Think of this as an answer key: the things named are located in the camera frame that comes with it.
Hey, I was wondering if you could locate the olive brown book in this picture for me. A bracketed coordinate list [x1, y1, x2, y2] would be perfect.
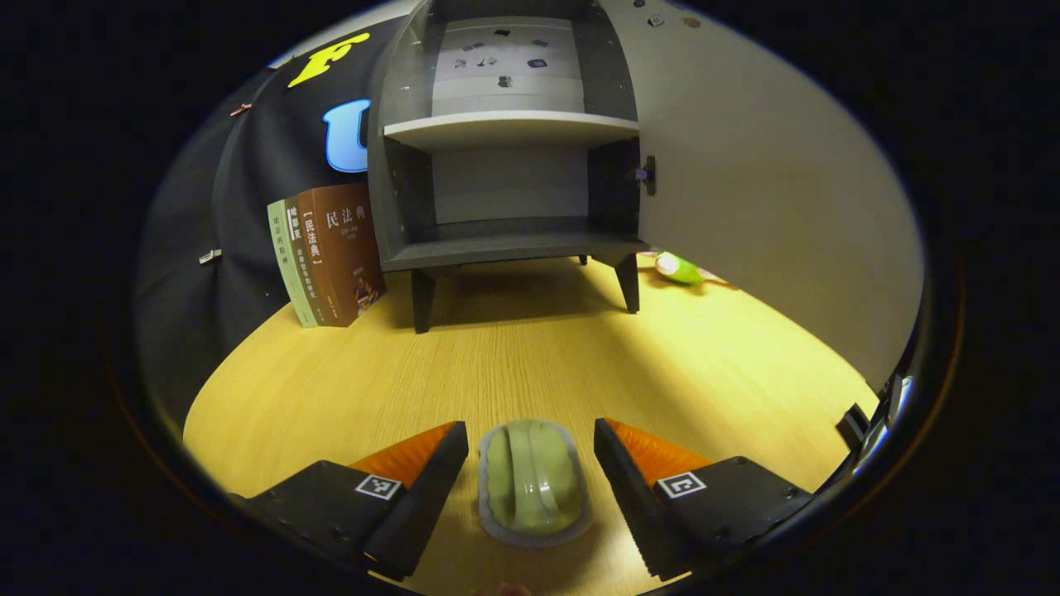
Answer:
[284, 192, 332, 327]

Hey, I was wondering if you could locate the green bottle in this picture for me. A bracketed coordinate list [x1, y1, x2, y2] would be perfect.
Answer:
[483, 418, 585, 537]

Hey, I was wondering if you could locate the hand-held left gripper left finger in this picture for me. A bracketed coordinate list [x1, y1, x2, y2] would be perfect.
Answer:
[229, 420, 470, 583]

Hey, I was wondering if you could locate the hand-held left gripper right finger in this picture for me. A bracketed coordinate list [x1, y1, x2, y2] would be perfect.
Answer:
[592, 417, 818, 582]

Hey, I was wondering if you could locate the dark grey cabinet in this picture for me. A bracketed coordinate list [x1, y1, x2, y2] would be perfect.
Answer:
[366, 0, 657, 335]

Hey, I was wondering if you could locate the beige cabinet door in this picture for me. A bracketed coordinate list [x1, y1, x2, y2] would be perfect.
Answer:
[596, 0, 925, 392]

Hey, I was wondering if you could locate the green book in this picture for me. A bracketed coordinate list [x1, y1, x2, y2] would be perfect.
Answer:
[267, 199, 320, 329]

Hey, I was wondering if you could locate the green white toy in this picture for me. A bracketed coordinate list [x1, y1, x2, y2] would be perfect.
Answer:
[653, 251, 735, 290]

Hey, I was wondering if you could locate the black backdrop cloth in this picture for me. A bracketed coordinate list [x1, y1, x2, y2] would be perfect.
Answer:
[132, 17, 392, 431]

